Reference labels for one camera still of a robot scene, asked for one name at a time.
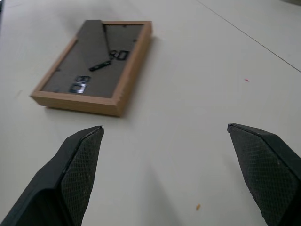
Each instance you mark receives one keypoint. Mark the wooden picture frame face down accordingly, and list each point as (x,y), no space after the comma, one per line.
(94,70)

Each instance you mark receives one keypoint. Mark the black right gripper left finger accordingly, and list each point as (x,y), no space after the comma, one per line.
(63,179)

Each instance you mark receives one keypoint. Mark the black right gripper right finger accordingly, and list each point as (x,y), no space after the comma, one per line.
(268,169)

